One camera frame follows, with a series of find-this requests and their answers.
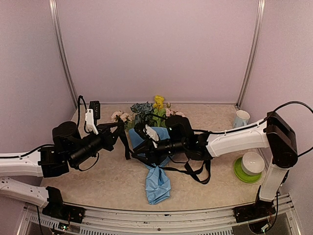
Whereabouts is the white ceramic bowl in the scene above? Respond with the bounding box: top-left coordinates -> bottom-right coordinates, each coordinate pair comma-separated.
241,152 -> 265,176

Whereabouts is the yellow fake flower stem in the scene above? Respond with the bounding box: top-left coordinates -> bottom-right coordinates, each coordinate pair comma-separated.
153,95 -> 166,127

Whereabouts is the blue wrapping paper sheet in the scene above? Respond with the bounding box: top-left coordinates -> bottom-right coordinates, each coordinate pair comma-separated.
129,127 -> 171,205

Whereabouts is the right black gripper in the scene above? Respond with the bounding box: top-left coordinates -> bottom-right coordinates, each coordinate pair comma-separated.
131,139 -> 186,166

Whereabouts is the front aluminium rail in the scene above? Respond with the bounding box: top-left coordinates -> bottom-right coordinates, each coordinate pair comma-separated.
17,194 -> 302,235

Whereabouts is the right aluminium frame post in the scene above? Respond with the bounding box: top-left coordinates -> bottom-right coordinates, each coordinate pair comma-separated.
236,0 -> 266,109

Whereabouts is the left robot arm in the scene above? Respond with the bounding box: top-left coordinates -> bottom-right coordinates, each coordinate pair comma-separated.
0,121 -> 130,223

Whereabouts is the left aluminium frame post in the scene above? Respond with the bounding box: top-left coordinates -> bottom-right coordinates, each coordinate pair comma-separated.
49,0 -> 78,109

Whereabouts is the black ribbon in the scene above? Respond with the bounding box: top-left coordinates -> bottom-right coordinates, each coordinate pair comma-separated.
117,121 -> 211,186

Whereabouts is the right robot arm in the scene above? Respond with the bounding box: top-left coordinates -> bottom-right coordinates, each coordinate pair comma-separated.
131,112 -> 298,223

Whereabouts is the blue fake rose bunch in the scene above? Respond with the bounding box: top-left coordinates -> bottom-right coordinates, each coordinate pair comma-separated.
130,102 -> 154,126

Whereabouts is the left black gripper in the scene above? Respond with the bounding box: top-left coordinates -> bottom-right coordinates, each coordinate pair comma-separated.
69,121 -> 124,166

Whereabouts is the pink fake rose bunch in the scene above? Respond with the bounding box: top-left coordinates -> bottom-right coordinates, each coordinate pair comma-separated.
165,103 -> 185,117

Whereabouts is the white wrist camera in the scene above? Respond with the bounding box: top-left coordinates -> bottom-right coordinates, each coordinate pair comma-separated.
134,123 -> 159,148
84,101 -> 101,135

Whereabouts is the green plate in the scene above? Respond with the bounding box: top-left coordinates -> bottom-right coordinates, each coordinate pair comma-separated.
233,157 -> 262,184

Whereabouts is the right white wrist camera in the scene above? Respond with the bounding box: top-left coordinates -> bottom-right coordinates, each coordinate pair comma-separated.
134,123 -> 159,148

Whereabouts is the light blue ceramic mug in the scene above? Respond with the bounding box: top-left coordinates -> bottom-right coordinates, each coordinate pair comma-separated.
233,110 -> 250,128

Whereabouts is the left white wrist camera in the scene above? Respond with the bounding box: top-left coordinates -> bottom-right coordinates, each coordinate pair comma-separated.
84,101 -> 101,135

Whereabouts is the aluminium frame post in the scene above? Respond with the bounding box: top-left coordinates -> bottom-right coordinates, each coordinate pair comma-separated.
236,0 -> 266,109
49,0 -> 78,109

